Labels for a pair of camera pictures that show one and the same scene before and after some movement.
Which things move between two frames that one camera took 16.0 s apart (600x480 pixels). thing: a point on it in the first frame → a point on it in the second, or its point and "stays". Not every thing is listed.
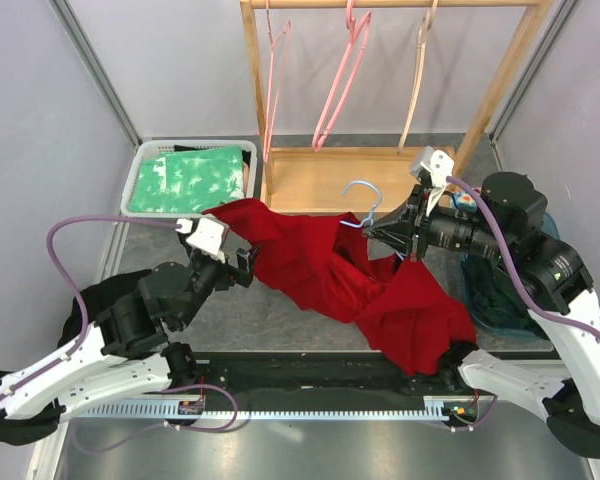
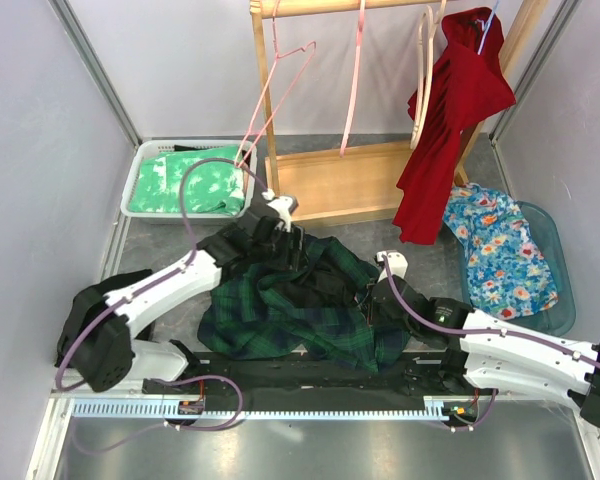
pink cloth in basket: (246, 177) stays
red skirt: (324, 262) → (459, 85)
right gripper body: (451, 228) → (379, 318)
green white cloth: (188, 181) stays
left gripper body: (209, 275) → (278, 252)
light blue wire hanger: (370, 220) → (487, 27)
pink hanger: (352, 31) → (354, 82)
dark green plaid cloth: (492, 297) → (310, 298)
